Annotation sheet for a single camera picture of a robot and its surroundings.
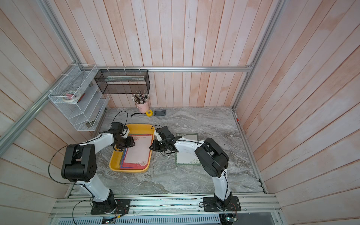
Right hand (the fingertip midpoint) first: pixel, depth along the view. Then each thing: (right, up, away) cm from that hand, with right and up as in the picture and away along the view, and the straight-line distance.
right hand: (150, 148), depth 90 cm
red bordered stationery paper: (-8, -6, +1) cm, 10 cm away
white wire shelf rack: (-35, +21, -11) cm, 43 cm away
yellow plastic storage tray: (-22, -9, -1) cm, 24 cm away
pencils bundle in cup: (-13, +38, +24) cm, 47 cm away
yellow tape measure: (-6, +23, +25) cm, 34 cm away
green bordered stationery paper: (+21, -7, +2) cm, 23 cm away
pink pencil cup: (-11, +28, +25) cm, 39 cm away
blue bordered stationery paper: (-18, -12, -2) cm, 21 cm away
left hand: (-14, 0, +6) cm, 16 cm away
